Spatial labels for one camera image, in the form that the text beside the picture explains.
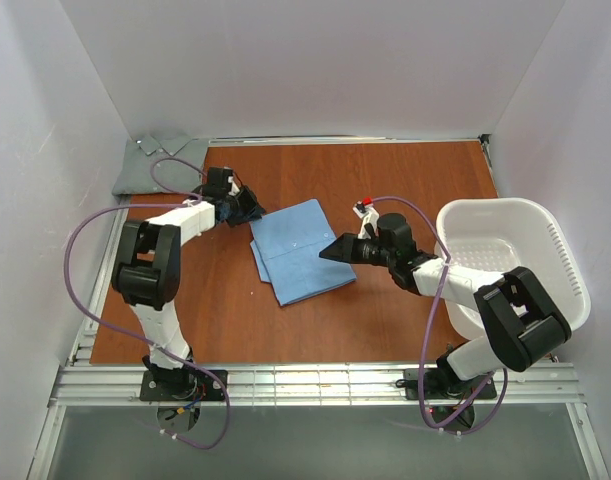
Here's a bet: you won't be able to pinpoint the white plastic laundry basket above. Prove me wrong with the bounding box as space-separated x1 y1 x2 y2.
436 198 591 331

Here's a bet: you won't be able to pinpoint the aluminium back frame rail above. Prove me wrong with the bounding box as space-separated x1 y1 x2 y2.
209 135 480 148

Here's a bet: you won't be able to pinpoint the grey long sleeve shirt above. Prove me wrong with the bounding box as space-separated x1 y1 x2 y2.
112 132 209 196

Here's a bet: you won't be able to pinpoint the aluminium frame rail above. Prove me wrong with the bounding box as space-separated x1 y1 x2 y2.
209 135 480 148
63 196 130 366
50 361 585 407
478 133 500 197

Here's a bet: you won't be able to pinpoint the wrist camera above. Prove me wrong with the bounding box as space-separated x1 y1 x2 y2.
353 197 379 240
226 173 240 196

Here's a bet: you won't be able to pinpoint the aluminium right frame rail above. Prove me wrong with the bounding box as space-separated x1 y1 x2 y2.
478 133 500 197

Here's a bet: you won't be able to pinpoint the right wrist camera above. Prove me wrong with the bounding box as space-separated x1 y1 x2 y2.
353 197 379 240

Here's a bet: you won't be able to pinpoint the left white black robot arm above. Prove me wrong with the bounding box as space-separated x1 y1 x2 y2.
111 167 265 399

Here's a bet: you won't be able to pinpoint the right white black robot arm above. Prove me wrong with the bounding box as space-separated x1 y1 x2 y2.
319 213 572 394

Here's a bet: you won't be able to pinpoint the aluminium front frame rail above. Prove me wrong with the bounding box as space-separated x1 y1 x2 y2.
50 361 585 407

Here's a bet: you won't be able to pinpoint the light blue long sleeve shirt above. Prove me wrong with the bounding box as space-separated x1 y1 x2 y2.
250 199 356 306

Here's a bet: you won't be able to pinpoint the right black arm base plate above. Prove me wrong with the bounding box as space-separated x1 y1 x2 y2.
395 369 485 400

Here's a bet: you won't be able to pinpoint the aluminium left frame rail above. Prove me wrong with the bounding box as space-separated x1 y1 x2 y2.
63 196 130 366

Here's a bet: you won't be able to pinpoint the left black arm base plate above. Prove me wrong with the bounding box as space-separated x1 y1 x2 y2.
139 369 225 402

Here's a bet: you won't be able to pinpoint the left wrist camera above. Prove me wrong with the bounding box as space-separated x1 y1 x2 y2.
226 173 240 196

